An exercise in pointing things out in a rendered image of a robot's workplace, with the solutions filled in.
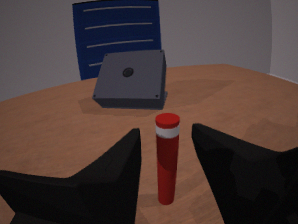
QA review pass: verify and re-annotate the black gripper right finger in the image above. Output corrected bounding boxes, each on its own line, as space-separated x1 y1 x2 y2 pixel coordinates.
192 123 298 224

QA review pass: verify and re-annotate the red peg with white band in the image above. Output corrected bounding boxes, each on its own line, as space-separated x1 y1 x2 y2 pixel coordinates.
154 113 181 205

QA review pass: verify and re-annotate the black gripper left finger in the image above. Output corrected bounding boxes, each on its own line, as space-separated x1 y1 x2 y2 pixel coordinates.
0 129 142 224

